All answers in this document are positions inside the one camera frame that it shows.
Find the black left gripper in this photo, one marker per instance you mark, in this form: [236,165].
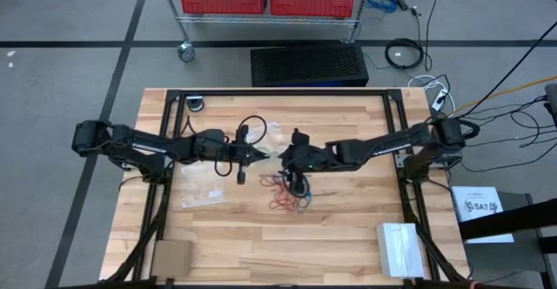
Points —
[213,147]

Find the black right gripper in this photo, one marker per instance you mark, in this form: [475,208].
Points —
[304,158]

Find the red rubber band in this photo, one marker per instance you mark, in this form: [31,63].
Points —
[278,204]
[262,181]

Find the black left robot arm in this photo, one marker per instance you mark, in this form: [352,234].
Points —
[148,143]

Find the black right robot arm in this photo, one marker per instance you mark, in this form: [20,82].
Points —
[383,147]

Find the small white round cup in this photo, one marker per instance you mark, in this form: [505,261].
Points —
[195,104]

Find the black perforated crate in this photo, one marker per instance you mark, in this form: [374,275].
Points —
[309,65]

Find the cart caster wheel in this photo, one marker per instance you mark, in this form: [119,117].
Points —
[186,52]

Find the brown cardboard box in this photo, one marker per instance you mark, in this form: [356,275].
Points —
[172,258]

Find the white rectangular box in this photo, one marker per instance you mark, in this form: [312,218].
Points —
[400,250]

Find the white power strip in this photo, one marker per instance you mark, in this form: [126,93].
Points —
[439,99]

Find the white printed paper sheet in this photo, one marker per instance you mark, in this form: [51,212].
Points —
[478,206]

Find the black stand bar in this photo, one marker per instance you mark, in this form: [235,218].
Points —
[513,219]

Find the grey side table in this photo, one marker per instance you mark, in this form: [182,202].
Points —
[500,263]

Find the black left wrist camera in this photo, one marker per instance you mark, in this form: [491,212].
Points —
[240,177]

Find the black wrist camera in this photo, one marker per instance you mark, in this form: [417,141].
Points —
[298,186]
[240,177]

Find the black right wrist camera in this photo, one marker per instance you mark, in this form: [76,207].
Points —
[298,186]

